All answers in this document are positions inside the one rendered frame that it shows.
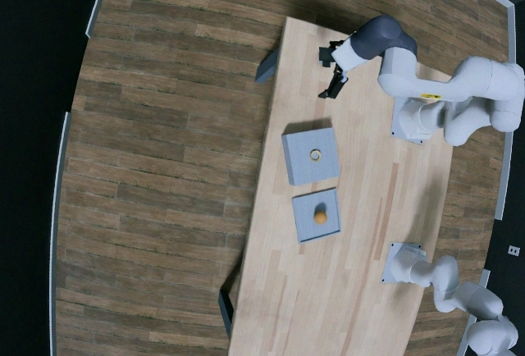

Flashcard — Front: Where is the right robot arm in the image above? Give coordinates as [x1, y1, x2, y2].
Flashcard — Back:
[319, 15, 525, 146]

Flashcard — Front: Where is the orange ball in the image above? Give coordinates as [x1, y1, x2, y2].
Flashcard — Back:
[314, 211, 327, 225]

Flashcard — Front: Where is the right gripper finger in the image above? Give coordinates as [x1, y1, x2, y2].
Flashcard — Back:
[317, 63, 349, 99]
[328, 40, 344, 50]

